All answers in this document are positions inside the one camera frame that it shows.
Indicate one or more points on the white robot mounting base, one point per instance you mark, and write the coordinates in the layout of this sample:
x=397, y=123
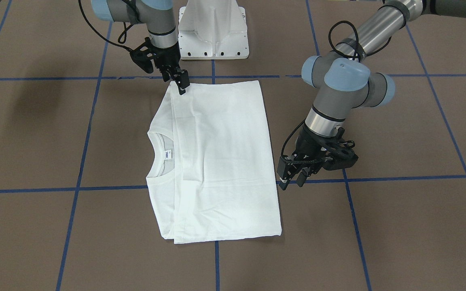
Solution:
x=213, y=29

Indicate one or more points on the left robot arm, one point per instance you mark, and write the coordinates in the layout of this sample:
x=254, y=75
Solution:
x=344, y=83

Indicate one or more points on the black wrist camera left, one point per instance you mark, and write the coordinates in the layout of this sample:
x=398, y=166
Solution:
x=339, y=154

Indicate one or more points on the white long-sleeve printed shirt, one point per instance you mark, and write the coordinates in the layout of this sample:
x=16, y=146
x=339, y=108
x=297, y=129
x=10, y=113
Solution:
x=212, y=177

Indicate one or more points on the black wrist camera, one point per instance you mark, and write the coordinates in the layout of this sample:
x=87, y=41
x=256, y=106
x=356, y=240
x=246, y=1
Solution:
x=143, y=56
x=339, y=154

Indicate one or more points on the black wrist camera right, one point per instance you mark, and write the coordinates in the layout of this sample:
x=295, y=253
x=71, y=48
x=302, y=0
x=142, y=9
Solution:
x=143, y=56

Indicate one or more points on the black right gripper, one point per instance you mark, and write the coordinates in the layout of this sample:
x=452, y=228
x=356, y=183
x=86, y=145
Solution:
x=167, y=57

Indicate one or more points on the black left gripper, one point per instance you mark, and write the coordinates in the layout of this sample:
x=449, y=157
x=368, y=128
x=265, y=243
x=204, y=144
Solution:
x=306, y=144

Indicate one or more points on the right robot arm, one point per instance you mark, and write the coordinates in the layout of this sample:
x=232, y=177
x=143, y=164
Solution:
x=157, y=15

